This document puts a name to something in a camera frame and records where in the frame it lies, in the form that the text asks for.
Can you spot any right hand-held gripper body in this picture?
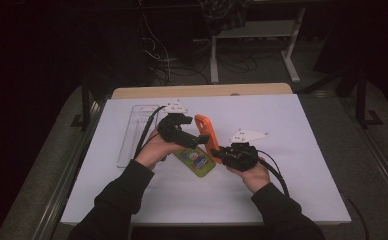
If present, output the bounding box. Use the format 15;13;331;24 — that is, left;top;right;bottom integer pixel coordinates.
217;128;270;173

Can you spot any dark cloth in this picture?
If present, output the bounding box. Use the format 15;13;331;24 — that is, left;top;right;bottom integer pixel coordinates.
197;0;254;36

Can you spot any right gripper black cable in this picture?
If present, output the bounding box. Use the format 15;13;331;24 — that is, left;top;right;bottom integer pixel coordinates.
255;149;291;198

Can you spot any person's right hand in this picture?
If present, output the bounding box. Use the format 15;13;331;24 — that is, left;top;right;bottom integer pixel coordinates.
226;161;272;195

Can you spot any bundle of floor cables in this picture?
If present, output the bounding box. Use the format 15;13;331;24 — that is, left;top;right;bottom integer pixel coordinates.
138;0;260;86

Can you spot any black metal stand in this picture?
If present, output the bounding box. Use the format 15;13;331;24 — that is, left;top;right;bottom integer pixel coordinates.
69;75;98;132
354;64;384;130

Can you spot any wooden table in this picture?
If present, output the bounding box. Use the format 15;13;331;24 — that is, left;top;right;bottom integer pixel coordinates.
110;82;294;100

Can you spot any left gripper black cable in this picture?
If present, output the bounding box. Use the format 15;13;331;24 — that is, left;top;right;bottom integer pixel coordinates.
133;105;167;160

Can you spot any person's left hand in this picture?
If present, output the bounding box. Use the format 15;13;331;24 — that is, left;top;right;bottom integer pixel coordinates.
135;129;185;172

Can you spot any thin black floor cable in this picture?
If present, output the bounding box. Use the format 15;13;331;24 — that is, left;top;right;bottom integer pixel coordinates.
342;194;370;240

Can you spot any white table mat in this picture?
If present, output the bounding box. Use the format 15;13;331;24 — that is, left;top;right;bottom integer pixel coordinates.
60;94;352;226

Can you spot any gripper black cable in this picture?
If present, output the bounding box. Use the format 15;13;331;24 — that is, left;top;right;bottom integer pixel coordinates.
255;149;291;198
133;105;167;160

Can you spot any metal floor rail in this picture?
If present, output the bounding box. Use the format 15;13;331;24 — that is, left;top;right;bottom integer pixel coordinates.
31;99;114;240
360;128;388;216

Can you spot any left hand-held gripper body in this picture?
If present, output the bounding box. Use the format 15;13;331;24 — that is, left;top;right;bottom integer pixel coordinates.
156;99;203;150

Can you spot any clear plastic tray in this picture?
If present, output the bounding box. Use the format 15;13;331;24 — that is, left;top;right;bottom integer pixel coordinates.
116;104;162;169

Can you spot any white metal frame desk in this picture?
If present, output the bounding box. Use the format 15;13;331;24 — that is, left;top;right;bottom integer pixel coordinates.
209;5;307;85

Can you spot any green cartoon phone case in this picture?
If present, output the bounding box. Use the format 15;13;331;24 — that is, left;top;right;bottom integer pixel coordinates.
172;145;217;179

